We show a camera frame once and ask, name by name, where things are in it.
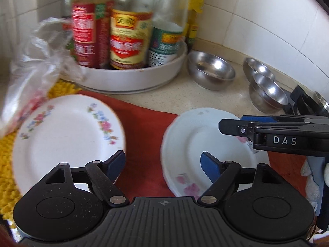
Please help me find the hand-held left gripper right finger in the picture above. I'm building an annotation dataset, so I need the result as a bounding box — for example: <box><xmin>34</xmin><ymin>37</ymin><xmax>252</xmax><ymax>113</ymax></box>
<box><xmin>197</xmin><ymin>151</ymin><xmax>290</xmax><ymax>209</ymax></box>

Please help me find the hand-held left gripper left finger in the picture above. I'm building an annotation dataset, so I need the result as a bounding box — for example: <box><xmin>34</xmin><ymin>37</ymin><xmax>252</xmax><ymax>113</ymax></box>
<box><xmin>38</xmin><ymin>150</ymin><xmax>129</xmax><ymax>208</ymax></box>

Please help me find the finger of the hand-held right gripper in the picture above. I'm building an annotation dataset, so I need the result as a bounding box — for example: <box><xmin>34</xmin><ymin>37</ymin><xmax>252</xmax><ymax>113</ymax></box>
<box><xmin>283</xmin><ymin>84</ymin><xmax>315</xmax><ymax>115</ymax></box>
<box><xmin>218</xmin><ymin>115</ymin><xmax>329</xmax><ymax>136</ymax></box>

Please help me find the steel bowl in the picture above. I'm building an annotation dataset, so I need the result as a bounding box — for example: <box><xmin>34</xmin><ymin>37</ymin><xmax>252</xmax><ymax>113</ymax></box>
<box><xmin>187</xmin><ymin>51</ymin><xmax>236</xmax><ymax>91</ymax></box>
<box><xmin>243</xmin><ymin>57</ymin><xmax>276</xmax><ymax>83</ymax></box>
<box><xmin>314</xmin><ymin>91</ymin><xmax>329</xmax><ymax>116</ymax></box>
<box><xmin>248</xmin><ymin>72</ymin><xmax>290</xmax><ymax>114</ymax></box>

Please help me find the white floral plate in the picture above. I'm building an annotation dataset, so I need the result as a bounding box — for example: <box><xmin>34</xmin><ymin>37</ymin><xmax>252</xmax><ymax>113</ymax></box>
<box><xmin>12</xmin><ymin>94</ymin><xmax>127</xmax><ymax>198</ymax></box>
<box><xmin>161</xmin><ymin>108</ymin><xmax>270</xmax><ymax>197</ymax></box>

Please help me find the person's right hand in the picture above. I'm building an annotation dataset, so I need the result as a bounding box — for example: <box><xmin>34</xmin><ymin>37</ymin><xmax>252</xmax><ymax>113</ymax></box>
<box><xmin>300</xmin><ymin>156</ymin><xmax>325</xmax><ymax>215</ymax></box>

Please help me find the red cloth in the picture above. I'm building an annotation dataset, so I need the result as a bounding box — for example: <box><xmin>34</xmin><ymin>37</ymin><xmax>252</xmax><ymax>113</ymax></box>
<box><xmin>77</xmin><ymin>90</ymin><xmax>309</xmax><ymax>204</ymax></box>

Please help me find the white two-tier turntable rack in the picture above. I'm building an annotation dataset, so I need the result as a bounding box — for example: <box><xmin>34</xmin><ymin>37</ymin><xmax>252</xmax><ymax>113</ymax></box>
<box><xmin>74</xmin><ymin>40</ymin><xmax>188</xmax><ymax>95</ymax></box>

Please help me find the yellow chenille mat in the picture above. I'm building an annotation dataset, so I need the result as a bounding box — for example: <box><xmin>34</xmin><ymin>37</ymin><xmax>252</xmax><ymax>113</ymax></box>
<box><xmin>0</xmin><ymin>78</ymin><xmax>80</xmax><ymax>217</ymax></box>

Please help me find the green label jar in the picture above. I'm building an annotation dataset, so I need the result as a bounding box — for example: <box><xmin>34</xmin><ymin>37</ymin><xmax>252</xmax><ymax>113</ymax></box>
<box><xmin>148</xmin><ymin>22</ymin><xmax>184</xmax><ymax>67</ymax></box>

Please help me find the clear plastic bag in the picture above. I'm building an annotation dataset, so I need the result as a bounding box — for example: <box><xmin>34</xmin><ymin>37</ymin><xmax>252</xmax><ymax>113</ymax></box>
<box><xmin>0</xmin><ymin>17</ymin><xmax>85</xmax><ymax>137</ymax></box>

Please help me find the yellow red label bottle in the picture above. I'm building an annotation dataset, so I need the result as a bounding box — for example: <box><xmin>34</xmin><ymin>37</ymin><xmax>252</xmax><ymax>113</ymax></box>
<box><xmin>110</xmin><ymin>0</ymin><xmax>153</xmax><ymax>70</ymax></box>

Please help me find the green yellow label bottle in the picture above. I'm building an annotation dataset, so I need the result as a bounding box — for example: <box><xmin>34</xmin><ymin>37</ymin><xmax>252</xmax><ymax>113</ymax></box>
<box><xmin>185</xmin><ymin>0</ymin><xmax>206</xmax><ymax>52</ymax></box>

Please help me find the clear bottle with purple label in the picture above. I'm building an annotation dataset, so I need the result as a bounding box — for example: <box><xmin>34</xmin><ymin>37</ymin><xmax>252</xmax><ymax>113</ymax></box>
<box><xmin>152</xmin><ymin>0</ymin><xmax>191</xmax><ymax>31</ymax></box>

